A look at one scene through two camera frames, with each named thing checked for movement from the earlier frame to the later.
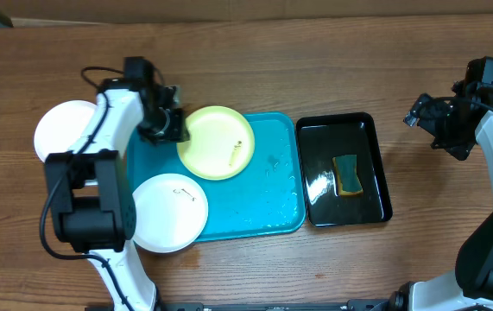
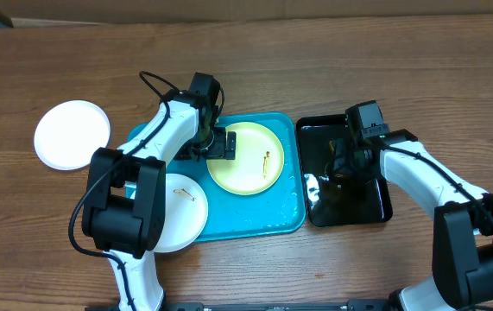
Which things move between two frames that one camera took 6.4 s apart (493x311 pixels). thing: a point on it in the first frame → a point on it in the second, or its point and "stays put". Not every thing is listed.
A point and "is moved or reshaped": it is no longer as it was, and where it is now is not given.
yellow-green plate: x=221 y=143 is moved or reshaped
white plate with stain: x=60 y=125 stays put
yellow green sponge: x=346 y=172 → x=331 y=158
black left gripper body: x=166 y=127 → x=216 y=149
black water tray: x=320 y=137 stays put
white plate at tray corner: x=172 y=212 stays put
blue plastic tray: x=267 y=197 stays put
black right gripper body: x=451 y=132 → x=348 y=163
